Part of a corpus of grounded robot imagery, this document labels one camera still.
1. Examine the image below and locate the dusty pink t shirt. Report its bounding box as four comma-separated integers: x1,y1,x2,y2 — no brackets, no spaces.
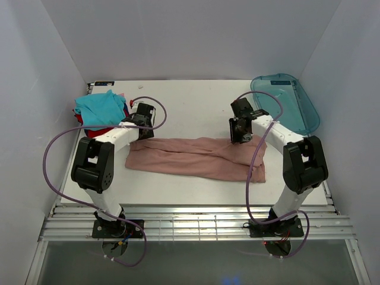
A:
125,135,267,183

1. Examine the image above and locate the turquoise folded t shirt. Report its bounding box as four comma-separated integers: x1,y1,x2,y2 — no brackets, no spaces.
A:
74,90,126,126

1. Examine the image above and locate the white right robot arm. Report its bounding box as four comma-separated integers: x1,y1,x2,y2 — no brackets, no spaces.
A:
229,98,328,238

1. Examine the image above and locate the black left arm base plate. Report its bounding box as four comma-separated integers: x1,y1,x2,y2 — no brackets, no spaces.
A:
91,220,143,239

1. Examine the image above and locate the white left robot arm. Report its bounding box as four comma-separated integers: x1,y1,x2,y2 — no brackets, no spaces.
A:
71,102,155,235

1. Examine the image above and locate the teal transparent plastic bin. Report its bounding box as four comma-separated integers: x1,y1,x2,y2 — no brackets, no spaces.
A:
251,74,320,136

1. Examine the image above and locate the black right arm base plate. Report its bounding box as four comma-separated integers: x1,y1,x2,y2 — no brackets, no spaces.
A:
242,217,304,238

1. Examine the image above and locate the black blue corner label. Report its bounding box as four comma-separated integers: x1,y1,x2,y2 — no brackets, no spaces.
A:
94,81,115,86

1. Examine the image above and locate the red folded t shirt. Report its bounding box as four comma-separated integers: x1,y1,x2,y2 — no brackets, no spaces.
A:
72,108,125,138

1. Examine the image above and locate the navy blue folded t shirt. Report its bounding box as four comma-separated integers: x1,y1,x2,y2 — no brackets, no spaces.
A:
84,104,129,138

